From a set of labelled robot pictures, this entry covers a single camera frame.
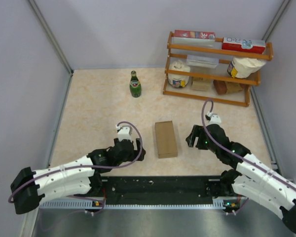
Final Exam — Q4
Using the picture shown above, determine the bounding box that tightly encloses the red white box right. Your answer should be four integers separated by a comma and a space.
222, 37, 266, 54

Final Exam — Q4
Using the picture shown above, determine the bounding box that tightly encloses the grey cable duct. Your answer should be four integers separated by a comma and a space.
40, 198, 237, 210

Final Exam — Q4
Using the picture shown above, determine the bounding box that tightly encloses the large white bag right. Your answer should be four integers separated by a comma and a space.
227, 57, 267, 79

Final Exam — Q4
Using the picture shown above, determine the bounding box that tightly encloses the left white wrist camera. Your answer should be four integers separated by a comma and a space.
115, 125, 132, 142

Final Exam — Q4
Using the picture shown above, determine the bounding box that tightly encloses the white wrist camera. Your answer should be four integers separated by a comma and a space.
115, 125, 132, 142
205, 112, 222, 126

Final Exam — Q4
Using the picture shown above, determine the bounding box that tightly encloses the wooden shelf rack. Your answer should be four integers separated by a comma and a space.
162, 32, 274, 107

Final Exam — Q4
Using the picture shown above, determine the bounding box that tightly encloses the brown brick block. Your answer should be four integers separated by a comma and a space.
213, 80, 227, 95

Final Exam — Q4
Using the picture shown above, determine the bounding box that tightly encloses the white bag left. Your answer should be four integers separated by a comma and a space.
168, 60, 190, 88

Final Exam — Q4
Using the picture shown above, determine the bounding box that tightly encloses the green glass bottle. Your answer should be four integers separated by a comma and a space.
129, 71, 142, 98

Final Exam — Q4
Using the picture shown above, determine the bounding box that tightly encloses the crumpled brown paper bag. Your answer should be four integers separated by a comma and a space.
225, 82, 245, 94

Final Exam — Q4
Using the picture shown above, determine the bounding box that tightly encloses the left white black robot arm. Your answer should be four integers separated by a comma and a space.
8, 138, 146, 215

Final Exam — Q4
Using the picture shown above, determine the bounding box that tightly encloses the purple cable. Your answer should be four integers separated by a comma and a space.
201, 98, 296, 215
7, 120, 143, 215

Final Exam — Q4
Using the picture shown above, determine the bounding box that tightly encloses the tan cardboard block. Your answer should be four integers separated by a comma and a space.
191, 77, 212, 91

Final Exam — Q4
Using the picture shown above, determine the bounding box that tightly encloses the brown cardboard box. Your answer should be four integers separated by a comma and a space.
154, 121, 178, 158

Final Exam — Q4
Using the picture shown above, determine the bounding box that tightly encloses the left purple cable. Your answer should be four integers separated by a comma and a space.
7, 120, 143, 215

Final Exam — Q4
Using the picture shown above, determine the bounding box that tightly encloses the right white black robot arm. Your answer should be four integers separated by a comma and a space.
186, 124, 296, 234

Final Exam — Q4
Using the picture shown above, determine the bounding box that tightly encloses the clear plastic container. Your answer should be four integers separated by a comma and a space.
185, 55, 219, 69

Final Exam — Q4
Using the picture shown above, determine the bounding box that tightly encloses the right aluminium frame post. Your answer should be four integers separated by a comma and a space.
262, 0, 292, 42

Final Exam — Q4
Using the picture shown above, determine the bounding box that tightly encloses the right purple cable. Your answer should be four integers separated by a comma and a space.
201, 98, 296, 215

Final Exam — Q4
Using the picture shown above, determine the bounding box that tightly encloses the red foil box left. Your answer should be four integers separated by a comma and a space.
174, 30, 216, 40

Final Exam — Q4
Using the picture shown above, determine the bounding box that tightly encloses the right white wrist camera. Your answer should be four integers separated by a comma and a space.
205, 112, 222, 126

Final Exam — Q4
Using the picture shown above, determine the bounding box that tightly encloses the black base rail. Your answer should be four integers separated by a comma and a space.
74, 175, 250, 205

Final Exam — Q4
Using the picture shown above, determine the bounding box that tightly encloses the aluminium corner frame post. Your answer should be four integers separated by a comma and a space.
27, 0, 74, 75

